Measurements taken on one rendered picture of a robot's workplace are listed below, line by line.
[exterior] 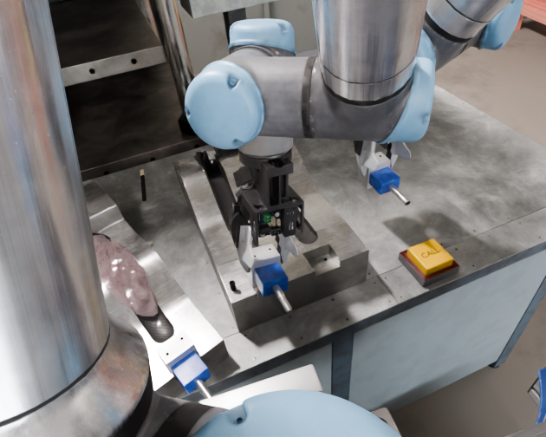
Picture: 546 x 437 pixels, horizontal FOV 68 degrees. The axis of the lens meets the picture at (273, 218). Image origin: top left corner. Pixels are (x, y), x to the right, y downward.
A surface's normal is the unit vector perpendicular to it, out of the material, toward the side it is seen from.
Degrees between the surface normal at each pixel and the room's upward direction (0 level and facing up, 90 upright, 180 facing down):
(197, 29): 90
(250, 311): 90
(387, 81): 115
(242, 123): 79
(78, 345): 89
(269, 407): 7
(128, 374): 54
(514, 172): 0
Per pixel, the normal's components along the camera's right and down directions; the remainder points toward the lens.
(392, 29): 0.27, 0.89
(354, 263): 0.38, 0.61
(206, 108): -0.25, 0.52
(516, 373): -0.09, -0.73
